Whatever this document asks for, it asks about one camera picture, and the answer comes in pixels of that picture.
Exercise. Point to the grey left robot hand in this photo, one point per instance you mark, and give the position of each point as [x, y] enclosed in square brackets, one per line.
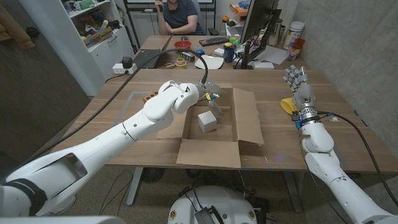
[209, 91]

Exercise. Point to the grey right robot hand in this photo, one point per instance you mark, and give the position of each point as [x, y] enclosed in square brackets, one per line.
[301, 91]

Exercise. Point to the white cube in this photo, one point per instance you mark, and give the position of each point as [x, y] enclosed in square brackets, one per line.
[207, 123]

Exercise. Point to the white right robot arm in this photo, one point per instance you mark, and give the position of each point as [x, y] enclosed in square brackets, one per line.
[321, 141]

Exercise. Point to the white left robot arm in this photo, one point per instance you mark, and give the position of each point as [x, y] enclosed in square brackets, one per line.
[93, 149]

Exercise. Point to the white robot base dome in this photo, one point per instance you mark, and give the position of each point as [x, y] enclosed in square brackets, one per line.
[230, 202]

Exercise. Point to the yellow banana toy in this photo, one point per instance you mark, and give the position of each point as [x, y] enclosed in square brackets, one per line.
[287, 106]

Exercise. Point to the white plate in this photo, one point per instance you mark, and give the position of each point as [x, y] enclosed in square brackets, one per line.
[214, 62]

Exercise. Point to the stacked coloured cups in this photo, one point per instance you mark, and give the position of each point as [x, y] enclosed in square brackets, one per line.
[181, 63]

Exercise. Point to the blue round object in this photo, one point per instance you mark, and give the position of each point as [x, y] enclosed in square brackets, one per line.
[200, 52]

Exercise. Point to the small dark rectangular box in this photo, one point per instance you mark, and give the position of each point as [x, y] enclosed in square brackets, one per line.
[187, 56]

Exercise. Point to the small white box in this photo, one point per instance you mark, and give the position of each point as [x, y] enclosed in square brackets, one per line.
[219, 52]

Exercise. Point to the dark blue mug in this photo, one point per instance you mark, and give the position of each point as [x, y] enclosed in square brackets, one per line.
[229, 54]

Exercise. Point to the white paper sheets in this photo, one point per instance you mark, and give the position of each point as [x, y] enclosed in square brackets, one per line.
[275, 55]

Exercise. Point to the black keyboard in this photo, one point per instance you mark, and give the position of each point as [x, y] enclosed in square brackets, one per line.
[214, 41]

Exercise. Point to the red bowl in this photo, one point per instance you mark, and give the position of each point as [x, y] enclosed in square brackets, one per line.
[183, 44]

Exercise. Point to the green cube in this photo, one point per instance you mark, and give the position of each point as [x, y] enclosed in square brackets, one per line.
[235, 41]

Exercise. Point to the dark computer mouse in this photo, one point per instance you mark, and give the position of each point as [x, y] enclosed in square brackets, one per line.
[185, 38]

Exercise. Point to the white canister with label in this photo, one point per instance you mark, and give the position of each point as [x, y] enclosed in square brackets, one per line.
[293, 32]

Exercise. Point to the brown brick with holes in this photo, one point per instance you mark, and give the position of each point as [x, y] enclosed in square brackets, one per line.
[148, 97]

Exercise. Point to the open cardboard box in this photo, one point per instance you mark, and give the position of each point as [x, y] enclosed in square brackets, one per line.
[208, 154]

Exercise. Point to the grey tape strip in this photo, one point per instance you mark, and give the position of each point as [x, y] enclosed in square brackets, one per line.
[125, 109]
[138, 92]

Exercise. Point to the open black laptop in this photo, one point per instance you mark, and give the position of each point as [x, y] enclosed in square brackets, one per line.
[140, 56]

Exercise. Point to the person in dark t-shirt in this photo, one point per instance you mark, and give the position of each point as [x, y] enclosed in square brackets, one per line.
[180, 18]

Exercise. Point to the grey office chair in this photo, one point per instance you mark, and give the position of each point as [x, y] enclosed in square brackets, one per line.
[201, 12]

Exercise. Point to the black monitor on stand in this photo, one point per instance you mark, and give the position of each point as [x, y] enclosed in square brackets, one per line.
[258, 18]

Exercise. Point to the orange box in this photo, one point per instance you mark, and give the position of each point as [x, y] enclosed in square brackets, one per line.
[238, 10]

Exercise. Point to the black plug adapter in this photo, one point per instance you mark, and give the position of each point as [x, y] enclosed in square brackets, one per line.
[127, 62]

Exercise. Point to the white power strip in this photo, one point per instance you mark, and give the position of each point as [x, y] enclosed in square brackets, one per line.
[116, 69]

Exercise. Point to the metal table leg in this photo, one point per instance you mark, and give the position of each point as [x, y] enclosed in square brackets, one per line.
[292, 189]
[134, 186]

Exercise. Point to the black round floor base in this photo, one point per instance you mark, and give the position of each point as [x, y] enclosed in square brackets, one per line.
[153, 175]

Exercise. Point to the white shelf cabinet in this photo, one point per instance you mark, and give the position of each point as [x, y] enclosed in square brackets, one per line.
[102, 56]

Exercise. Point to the small printed cardboard box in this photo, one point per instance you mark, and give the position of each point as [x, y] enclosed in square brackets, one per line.
[98, 38]

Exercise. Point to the grey finned module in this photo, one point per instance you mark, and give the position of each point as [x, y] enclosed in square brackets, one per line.
[206, 216]

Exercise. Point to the person with grey sneakers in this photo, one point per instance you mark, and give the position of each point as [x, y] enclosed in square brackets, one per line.
[65, 203]

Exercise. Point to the black round object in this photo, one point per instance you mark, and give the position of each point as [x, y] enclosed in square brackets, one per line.
[32, 32]

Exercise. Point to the white robot torso edge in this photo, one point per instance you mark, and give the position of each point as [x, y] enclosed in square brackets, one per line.
[62, 220]

